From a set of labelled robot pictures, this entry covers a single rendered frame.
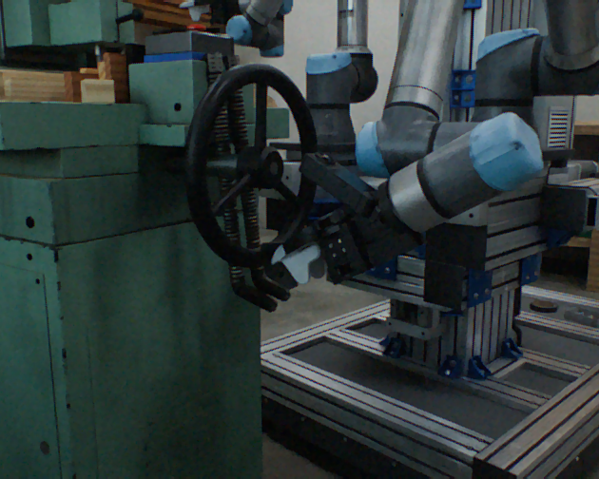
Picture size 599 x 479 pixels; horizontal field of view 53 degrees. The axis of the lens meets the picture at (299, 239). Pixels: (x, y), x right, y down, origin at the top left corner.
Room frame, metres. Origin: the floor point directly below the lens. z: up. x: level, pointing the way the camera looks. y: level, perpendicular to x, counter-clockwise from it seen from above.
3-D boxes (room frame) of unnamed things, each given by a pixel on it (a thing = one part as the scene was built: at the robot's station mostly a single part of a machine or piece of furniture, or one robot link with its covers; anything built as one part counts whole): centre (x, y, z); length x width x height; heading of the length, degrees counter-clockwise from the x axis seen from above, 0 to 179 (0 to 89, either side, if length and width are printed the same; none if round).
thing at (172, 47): (0.97, 0.16, 0.99); 0.13 x 0.11 x 0.06; 146
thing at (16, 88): (1.14, 0.28, 0.92); 0.55 x 0.02 x 0.04; 146
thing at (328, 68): (1.63, -0.08, 0.98); 0.13 x 0.12 x 0.14; 149
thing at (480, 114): (1.27, -0.42, 0.87); 0.15 x 0.15 x 0.10
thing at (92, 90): (0.88, 0.29, 0.92); 0.05 x 0.04 x 0.03; 27
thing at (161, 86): (0.96, 0.17, 0.92); 0.15 x 0.13 x 0.09; 146
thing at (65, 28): (1.07, 0.35, 1.03); 0.14 x 0.07 x 0.09; 56
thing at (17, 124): (1.01, 0.24, 0.87); 0.61 x 0.30 x 0.06; 146
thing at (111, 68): (1.04, 0.24, 0.94); 0.20 x 0.01 x 0.08; 146
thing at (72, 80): (1.03, 0.29, 0.92); 0.23 x 0.02 x 0.05; 146
